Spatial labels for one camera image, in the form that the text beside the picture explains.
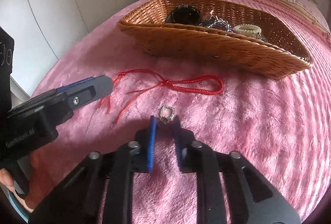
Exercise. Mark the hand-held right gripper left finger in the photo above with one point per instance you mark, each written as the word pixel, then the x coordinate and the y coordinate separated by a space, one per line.
pixel 152 146

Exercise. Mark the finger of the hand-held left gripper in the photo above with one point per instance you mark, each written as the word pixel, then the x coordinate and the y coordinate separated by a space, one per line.
pixel 100 85

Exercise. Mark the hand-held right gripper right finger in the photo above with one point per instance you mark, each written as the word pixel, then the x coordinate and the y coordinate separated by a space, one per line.
pixel 178 146

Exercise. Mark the brown wicker basket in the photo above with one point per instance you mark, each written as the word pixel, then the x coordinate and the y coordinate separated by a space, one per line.
pixel 206 51

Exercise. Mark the black bangle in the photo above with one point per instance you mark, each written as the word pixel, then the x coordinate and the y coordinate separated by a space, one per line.
pixel 193 11

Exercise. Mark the person's left hand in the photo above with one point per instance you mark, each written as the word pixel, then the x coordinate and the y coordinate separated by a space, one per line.
pixel 7 180

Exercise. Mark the black smartphone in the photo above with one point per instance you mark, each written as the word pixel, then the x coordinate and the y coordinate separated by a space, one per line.
pixel 5 71

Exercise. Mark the white wardrobe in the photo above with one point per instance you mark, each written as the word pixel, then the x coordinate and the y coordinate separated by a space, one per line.
pixel 77 7

